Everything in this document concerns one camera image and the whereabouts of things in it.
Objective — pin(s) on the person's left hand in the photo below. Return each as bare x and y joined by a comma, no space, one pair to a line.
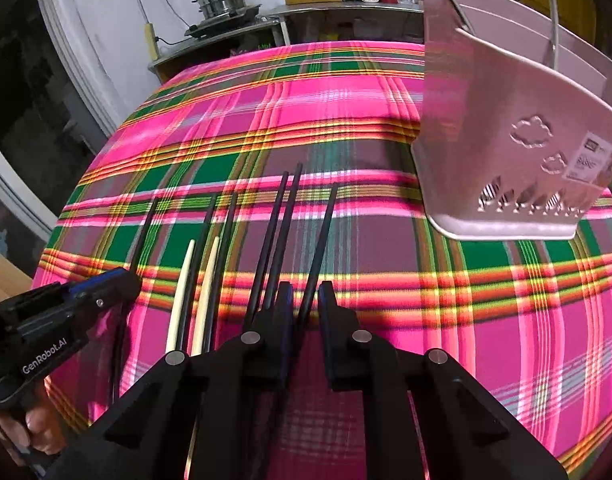
40,425

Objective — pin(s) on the pink plaid tablecloth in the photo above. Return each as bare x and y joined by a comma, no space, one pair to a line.
336,125

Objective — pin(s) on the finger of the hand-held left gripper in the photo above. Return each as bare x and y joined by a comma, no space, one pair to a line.
120,290
93,282

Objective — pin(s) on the yellow power strip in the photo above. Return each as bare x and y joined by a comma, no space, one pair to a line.
150,42

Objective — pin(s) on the stainless steel steamer pot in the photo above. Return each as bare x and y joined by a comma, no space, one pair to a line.
220,0

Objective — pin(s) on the pink plastic utensil basket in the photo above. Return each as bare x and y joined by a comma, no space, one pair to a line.
491,130

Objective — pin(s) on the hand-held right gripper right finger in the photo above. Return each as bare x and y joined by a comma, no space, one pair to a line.
327,312

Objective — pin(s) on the metal spoon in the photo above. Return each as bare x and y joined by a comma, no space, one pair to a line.
553,15

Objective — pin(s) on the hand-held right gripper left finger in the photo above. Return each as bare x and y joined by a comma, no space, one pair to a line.
286,312

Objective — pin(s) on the black induction cooker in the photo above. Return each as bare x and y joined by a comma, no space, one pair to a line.
225,22

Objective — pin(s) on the cardboard box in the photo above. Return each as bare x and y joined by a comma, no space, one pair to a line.
10,280

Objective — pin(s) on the white arched door frame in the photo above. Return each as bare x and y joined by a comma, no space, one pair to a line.
80,60

